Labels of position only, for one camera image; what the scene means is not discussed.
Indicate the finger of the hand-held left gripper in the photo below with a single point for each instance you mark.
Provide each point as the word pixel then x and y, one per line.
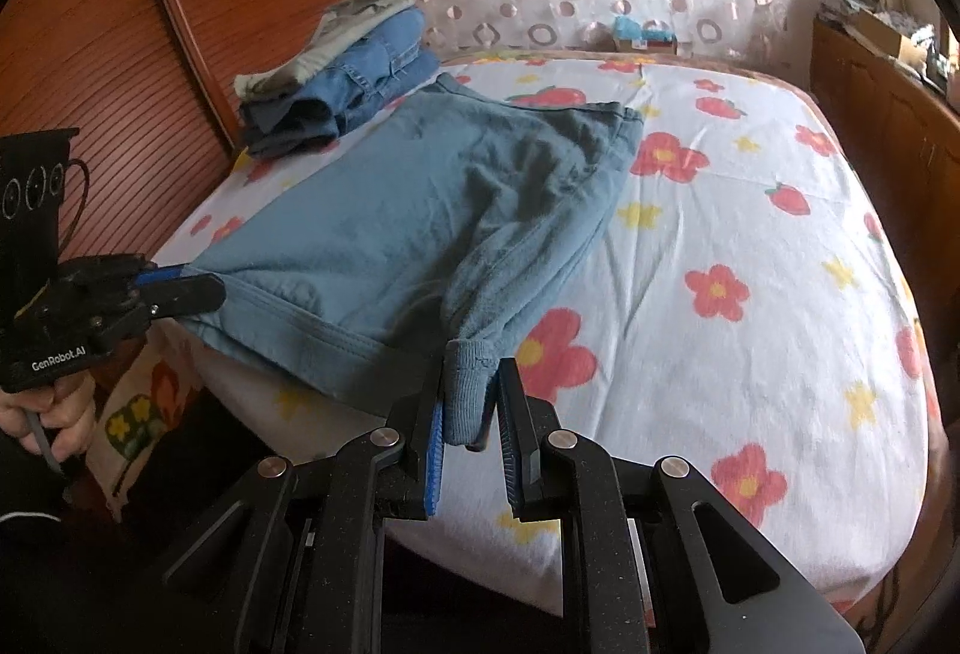
pixel 169 272
pixel 191 295

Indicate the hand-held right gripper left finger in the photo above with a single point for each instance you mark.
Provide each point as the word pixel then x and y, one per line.
pixel 433 466

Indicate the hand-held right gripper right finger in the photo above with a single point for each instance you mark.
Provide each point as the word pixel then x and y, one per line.
pixel 510 459

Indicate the dark blue folded pants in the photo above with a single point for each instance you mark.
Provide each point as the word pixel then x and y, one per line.
pixel 292 125

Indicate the grey folded pants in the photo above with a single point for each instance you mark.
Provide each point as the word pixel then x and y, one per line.
pixel 330 43

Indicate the person's left hand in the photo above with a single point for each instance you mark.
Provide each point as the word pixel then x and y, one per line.
pixel 71 421

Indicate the person's dark clothing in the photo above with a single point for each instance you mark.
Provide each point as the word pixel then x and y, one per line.
pixel 112 586

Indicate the blue toy on box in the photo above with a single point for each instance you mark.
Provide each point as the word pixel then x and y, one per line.
pixel 643 35

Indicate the wooden side cabinet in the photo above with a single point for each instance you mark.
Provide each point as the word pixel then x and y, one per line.
pixel 862 88

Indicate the pile of cloths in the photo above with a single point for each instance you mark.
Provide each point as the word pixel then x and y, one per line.
pixel 841 1

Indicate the cardboard box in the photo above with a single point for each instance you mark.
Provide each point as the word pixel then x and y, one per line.
pixel 889 35

